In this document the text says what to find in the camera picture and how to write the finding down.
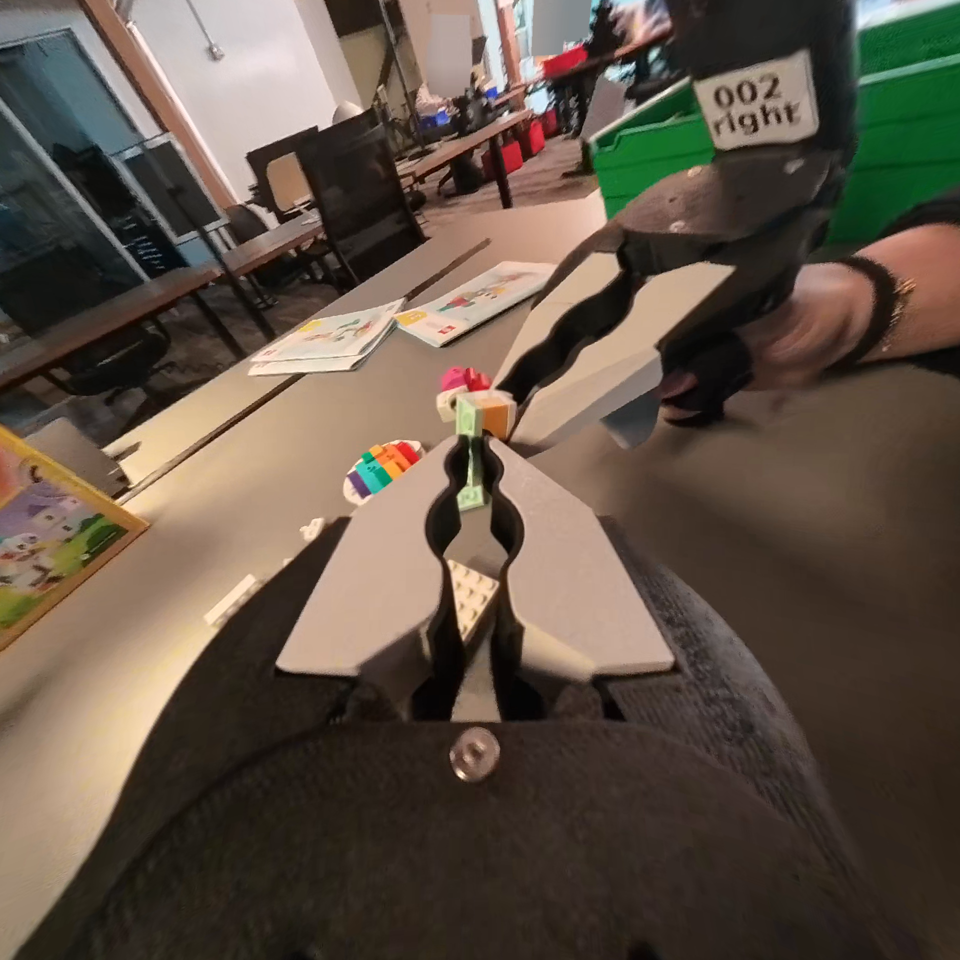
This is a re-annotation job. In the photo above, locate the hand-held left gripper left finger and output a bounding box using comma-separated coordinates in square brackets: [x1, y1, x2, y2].
[276, 437, 460, 706]

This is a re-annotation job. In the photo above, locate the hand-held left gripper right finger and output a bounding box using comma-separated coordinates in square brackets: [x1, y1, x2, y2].
[486, 437, 676, 697]

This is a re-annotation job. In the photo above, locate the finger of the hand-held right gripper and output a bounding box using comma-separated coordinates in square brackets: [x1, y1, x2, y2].
[513, 262, 740, 451]
[491, 251, 639, 406]

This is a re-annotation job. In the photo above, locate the orange white lego assembly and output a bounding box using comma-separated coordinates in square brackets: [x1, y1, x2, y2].
[437, 386, 519, 444]

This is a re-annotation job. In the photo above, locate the light green lego plate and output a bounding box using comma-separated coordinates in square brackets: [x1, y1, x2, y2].
[452, 396, 490, 513]

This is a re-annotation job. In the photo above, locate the lego instruction booklet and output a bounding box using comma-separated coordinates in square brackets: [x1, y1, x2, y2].
[393, 261, 558, 348]
[247, 298, 407, 376]

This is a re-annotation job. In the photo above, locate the white studded lego plate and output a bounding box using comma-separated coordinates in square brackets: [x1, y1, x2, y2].
[446, 558, 501, 648]

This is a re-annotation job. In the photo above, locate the rainbow lego assembly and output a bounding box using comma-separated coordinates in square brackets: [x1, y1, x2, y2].
[343, 438, 426, 507]

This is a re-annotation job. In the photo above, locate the long white lego plate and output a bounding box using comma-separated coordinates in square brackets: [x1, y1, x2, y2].
[204, 575, 261, 628]

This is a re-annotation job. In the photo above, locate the yellow lego box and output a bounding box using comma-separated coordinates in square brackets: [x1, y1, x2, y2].
[0, 426, 150, 651]

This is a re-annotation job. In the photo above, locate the person's right hand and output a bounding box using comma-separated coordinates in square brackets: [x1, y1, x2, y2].
[750, 261, 879, 393]

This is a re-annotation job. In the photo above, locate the green plastic bin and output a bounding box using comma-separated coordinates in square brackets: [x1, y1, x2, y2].
[588, 15, 960, 249]

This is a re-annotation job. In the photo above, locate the black wristband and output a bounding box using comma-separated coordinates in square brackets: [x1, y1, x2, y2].
[838, 255, 903, 369]

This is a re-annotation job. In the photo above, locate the long brown table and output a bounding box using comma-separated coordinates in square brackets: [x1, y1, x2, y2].
[390, 108, 535, 211]

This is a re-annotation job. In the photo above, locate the black mesh office chair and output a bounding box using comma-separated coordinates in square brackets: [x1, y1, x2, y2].
[294, 111, 430, 292]

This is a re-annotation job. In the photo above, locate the brown wooden desk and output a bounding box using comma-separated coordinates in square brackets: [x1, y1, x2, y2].
[0, 264, 226, 391]
[216, 212, 328, 280]

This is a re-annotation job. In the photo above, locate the beige back office chair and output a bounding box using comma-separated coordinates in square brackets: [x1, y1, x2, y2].
[245, 126, 322, 226]

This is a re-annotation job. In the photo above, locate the grey flat board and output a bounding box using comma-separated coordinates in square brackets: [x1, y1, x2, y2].
[21, 416, 144, 498]

